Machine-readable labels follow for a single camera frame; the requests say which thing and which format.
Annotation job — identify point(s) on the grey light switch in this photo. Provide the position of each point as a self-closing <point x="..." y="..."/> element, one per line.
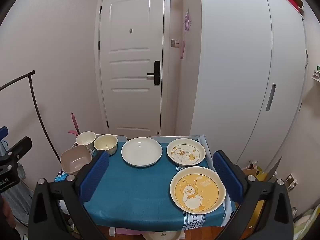
<point x="175" y="43"/>

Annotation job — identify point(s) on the pink wall decoration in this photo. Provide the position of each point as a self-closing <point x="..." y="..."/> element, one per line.
<point x="187" y="21"/>

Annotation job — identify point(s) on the brown paper bag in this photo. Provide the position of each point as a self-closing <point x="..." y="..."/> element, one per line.
<point x="251" y="173"/>

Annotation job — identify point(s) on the white wall socket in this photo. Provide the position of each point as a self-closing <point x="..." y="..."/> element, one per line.
<point x="291" y="182"/>

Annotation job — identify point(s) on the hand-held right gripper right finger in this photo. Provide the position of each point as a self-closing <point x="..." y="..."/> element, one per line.
<point x="227" y="177"/>

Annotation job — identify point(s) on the yellow plate with duck print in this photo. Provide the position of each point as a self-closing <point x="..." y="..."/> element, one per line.
<point x="197" y="190"/>

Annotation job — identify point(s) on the white wardrobe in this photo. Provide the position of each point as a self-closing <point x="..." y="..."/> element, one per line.
<point x="232" y="67"/>

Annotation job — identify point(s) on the white panelled door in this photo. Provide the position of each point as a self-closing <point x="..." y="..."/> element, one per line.
<point x="130" y="80"/>

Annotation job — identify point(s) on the grey cloth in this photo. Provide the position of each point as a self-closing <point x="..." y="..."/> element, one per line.
<point x="18" y="200"/>

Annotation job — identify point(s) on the grey flat board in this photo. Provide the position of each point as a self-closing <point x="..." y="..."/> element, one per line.
<point x="273" y="171"/>

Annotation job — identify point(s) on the pale green cloth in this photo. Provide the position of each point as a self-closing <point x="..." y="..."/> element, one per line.
<point x="308" y="225"/>

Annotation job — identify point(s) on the small white board panel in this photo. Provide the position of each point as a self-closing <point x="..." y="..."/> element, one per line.
<point x="122" y="138"/>

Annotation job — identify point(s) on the white plate with duck print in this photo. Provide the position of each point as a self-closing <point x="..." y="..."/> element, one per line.
<point x="186" y="152"/>

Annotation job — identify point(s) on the large white board panel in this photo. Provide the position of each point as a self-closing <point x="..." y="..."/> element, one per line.
<point x="175" y="138"/>

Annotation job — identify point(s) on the colourful printed box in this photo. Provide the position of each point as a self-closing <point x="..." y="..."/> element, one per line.
<point x="60" y="176"/>

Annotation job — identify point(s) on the cardboard box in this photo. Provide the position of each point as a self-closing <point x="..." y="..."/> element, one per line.
<point x="292" y="0"/>

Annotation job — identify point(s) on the teal patterned tablecloth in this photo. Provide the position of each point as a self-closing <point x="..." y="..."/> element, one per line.
<point x="137" y="187"/>

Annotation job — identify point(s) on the plain white plate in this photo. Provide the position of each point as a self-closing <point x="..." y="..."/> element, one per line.
<point x="141" y="152"/>

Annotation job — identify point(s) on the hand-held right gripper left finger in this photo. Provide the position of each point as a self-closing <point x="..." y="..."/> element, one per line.
<point x="96" y="177"/>

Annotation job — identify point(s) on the cream bowl with yellow print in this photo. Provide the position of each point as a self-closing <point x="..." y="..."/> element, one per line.
<point x="106" y="143"/>

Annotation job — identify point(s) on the black clothes rack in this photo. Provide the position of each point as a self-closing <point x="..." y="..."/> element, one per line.
<point x="35" y="102"/>

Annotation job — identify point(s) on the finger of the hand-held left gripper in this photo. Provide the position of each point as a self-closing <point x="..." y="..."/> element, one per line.
<point x="21" y="145"/>
<point x="3" y="132"/>

